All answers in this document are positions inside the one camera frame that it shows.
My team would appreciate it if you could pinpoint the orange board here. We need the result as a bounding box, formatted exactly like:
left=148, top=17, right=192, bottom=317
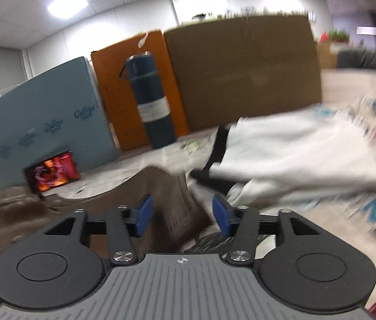
left=90, top=30, right=189, bottom=151

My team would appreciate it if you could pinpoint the blue foam board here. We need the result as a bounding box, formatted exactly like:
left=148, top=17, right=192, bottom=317
left=0, top=57, right=118, bottom=191

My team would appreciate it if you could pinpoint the phone with red screen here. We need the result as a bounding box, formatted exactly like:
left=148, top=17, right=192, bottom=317
left=23, top=151, right=80, bottom=194

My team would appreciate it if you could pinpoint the white folded garment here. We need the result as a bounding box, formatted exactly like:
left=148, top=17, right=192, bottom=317
left=190, top=107, right=376, bottom=207

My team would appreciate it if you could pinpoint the brown leather jacket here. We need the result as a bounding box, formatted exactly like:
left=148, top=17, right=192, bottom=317
left=0, top=165, right=214, bottom=307

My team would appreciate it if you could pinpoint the dark blue thermos bottle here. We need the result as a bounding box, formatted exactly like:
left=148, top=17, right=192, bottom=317
left=119, top=52, right=176, bottom=149

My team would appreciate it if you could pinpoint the brown cardboard board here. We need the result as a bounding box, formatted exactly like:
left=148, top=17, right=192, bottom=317
left=164, top=15, right=322, bottom=131

